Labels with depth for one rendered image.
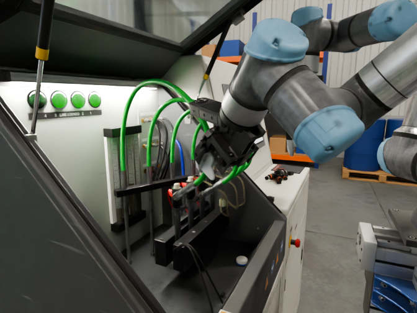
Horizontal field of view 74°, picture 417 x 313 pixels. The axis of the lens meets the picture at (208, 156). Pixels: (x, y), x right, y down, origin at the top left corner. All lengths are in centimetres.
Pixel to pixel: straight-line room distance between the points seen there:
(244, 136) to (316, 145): 15
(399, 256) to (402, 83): 59
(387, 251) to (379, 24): 58
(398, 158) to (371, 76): 56
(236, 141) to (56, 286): 45
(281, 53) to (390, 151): 70
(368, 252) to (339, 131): 63
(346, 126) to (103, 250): 42
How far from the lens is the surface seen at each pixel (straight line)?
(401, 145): 100
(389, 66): 46
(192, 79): 115
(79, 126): 91
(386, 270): 97
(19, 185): 65
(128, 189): 93
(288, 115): 36
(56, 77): 83
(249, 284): 74
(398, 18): 70
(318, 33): 77
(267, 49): 37
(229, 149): 50
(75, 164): 90
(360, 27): 74
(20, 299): 81
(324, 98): 36
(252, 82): 40
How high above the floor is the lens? 139
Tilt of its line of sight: 12 degrees down
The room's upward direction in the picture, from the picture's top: straight up
